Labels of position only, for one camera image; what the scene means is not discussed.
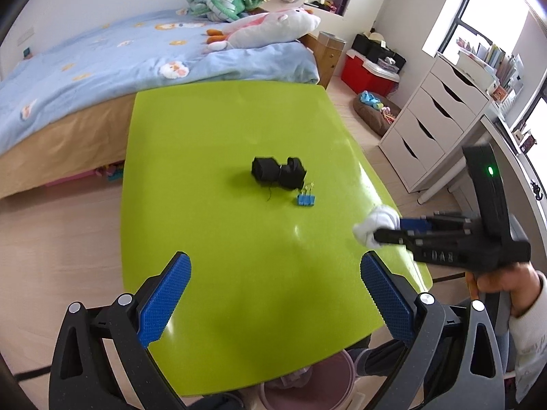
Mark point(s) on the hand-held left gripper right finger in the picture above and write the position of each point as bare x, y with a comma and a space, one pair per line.
386, 297

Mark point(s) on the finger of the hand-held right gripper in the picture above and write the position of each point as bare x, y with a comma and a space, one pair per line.
414, 224
395, 236

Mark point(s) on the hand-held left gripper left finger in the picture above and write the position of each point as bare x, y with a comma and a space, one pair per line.
166, 299

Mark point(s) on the balled white sock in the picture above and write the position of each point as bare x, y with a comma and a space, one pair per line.
376, 222

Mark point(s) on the pink plastic bin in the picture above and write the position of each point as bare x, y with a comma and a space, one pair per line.
333, 386

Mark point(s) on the person's right forearm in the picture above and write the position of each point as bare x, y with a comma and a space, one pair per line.
530, 350

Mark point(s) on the person's right hand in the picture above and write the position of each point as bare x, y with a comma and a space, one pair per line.
521, 286

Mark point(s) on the white desk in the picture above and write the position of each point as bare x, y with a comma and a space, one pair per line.
508, 145

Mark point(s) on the white drawer cabinet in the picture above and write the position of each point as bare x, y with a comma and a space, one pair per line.
427, 136

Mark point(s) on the blue binder clip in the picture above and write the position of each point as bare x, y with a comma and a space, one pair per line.
305, 199

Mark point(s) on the brown pet bed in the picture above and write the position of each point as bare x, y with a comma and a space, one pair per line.
374, 117

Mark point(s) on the rolled black sock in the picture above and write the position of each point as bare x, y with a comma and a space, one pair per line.
265, 170
292, 175

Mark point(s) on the blue soft toy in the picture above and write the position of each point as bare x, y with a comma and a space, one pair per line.
369, 99

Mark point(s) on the colourful toy under bed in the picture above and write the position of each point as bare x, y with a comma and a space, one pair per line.
111, 171

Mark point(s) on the row of books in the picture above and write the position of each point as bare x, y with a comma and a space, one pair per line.
491, 59

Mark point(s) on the pink box under bed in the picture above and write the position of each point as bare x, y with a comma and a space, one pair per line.
68, 178

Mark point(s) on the red storage box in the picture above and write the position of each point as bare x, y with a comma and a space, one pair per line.
363, 74

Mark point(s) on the black bags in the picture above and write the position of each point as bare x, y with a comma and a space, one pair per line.
376, 49

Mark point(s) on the wooden bed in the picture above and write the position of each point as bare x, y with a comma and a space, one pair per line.
64, 149

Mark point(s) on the window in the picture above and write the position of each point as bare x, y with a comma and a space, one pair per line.
483, 4

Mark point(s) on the dark purple box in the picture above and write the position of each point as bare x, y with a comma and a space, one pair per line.
339, 3

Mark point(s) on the blue printed blanket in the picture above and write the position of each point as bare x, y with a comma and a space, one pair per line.
107, 64

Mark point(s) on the white unicorn plush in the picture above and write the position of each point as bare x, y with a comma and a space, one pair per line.
265, 27

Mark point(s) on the green striped plush toy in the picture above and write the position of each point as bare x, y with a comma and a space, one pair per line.
230, 7

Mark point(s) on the small bedside clock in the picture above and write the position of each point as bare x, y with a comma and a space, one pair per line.
27, 52

